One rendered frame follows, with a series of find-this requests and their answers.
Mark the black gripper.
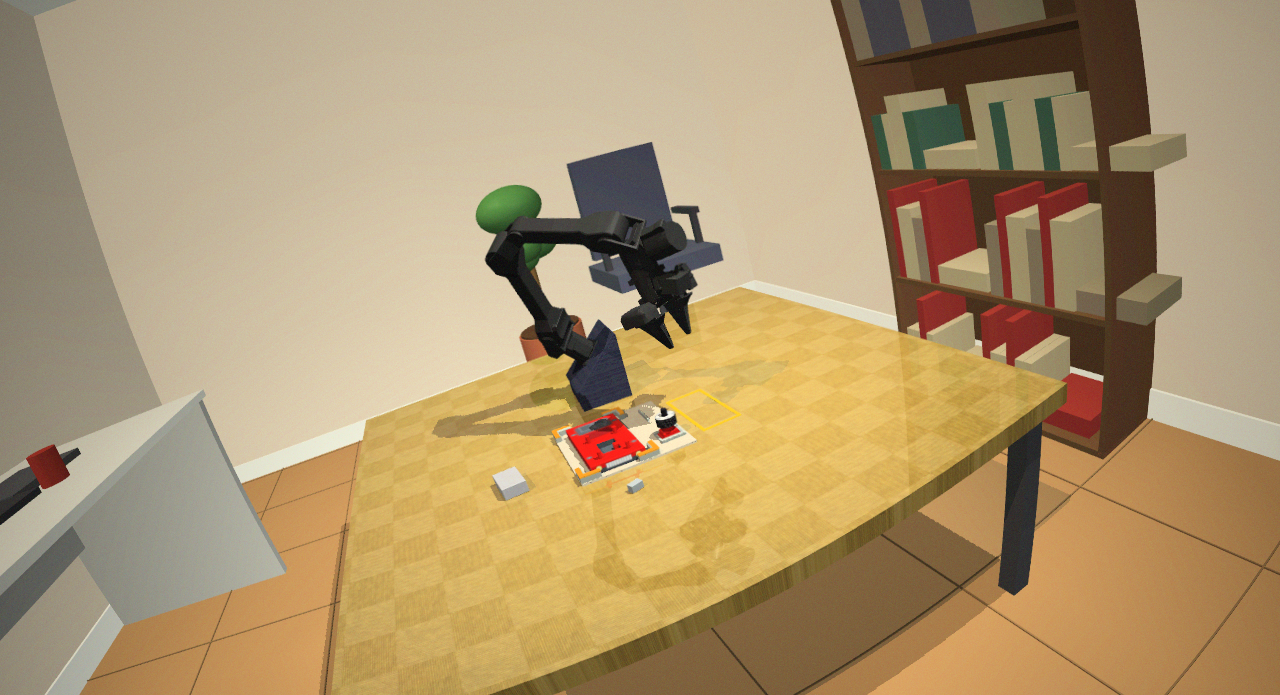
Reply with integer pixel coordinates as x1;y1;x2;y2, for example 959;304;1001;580
620;262;692;349

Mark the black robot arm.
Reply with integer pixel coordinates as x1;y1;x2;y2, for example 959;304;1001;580
485;210;694;366

